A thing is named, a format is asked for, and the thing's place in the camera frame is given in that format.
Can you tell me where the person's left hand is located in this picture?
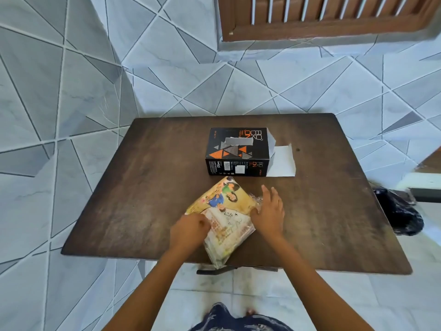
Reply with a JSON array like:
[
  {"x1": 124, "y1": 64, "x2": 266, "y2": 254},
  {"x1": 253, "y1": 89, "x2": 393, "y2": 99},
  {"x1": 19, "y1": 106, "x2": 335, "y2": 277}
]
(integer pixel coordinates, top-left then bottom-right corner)
[{"x1": 170, "y1": 213, "x2": 212, "y2": 254}]

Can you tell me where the person's right hand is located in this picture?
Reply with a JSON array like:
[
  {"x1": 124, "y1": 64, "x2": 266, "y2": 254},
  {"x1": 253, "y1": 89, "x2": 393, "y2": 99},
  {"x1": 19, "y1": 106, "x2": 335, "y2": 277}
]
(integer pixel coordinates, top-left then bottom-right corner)
[{"x1": 249, "y1": 185, "x2": 286, "y2": 240}]

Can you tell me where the yellow printed plastic packet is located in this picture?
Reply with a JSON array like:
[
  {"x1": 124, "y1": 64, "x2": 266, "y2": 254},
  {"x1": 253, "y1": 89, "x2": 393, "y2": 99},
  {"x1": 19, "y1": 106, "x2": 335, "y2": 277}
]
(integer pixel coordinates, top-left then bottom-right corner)
[{"x1": 185, "y1": 176, "x2": 263, "y2": 269}]

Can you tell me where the person's right forearm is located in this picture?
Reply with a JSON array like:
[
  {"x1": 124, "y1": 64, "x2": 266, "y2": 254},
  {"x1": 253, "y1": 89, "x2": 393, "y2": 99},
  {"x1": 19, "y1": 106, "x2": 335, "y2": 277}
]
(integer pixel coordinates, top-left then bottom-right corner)
[{"x1": 264, "y1": 235, "x2": 375, "y2": 331}]

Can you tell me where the person's left forearm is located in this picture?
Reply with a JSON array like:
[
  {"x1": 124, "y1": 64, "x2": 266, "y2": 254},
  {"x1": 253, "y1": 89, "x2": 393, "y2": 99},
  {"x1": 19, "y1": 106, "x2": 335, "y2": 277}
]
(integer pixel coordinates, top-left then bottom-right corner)
[{"x1": 103, "y1": 245, "x2": 197, "y2": 331}]

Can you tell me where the black metal table base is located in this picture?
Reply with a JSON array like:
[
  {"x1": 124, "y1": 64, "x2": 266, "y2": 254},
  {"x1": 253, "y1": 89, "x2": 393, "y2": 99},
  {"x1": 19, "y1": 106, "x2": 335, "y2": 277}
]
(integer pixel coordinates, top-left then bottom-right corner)
[{"x1": 196, "y1": 265, "x2": 280, "y2": 276}]

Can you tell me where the black box with orange triangles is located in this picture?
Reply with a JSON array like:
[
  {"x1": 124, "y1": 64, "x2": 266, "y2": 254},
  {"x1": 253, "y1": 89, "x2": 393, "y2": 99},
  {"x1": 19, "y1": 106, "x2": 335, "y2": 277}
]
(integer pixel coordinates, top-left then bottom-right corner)
[{"x1": 205, "y1": 127, "x2": 297, "y2": 178}]

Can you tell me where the blue patterned clothing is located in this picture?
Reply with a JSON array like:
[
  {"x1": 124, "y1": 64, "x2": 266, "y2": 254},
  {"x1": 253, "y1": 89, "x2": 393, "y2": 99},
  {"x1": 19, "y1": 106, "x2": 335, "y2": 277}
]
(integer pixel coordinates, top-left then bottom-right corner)
[{"x1": 188, "y1": 302, "x2": 294, "y2": 331}]

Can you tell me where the black plastic bag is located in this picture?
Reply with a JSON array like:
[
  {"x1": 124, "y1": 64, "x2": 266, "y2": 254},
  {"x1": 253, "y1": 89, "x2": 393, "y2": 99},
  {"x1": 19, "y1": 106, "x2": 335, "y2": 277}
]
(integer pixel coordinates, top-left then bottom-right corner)
[{"x1": 373, "y1": 187, "x2": 424, "y2": 237}]

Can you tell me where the brown wooden furniture panel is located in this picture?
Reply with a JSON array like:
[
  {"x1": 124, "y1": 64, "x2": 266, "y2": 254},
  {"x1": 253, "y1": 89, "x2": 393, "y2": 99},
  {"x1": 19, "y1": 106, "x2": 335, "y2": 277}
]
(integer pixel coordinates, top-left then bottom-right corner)
[{"x1": 415, "y1": 147, "x2": 441, "y2": 173}]

